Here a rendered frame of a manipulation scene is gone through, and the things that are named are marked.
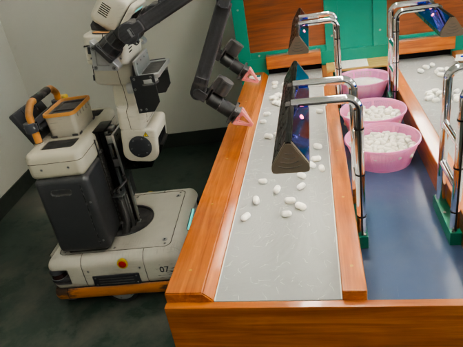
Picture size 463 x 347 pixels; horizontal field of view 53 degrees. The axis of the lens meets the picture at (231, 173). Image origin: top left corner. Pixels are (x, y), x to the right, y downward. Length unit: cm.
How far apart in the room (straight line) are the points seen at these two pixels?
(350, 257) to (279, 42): 173
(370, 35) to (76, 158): 165
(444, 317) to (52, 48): 336
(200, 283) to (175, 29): 265
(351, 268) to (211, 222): 44
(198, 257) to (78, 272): 117
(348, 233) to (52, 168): 131
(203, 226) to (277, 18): 158
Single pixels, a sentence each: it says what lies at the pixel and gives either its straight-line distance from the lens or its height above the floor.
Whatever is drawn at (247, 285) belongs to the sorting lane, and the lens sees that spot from 118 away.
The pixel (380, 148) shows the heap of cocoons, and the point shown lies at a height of 74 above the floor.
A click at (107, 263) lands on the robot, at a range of 227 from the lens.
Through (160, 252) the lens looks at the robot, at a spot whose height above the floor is 27.
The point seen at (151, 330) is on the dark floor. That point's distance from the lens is 223.
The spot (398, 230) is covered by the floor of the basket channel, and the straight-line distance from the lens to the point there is 144.
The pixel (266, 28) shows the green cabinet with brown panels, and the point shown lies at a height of 100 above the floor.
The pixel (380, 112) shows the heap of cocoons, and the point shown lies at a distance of 207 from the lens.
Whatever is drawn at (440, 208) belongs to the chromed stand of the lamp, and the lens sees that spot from 148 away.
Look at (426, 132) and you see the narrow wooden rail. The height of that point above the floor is 77.
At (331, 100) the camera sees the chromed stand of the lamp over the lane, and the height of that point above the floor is 111.
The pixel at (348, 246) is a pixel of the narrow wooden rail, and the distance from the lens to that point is 123.
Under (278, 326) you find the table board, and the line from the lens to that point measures 116.
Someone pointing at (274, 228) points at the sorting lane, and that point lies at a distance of 136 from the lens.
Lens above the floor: 151
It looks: 27 degrees down
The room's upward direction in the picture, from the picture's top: 10 degrees counter-clockwise
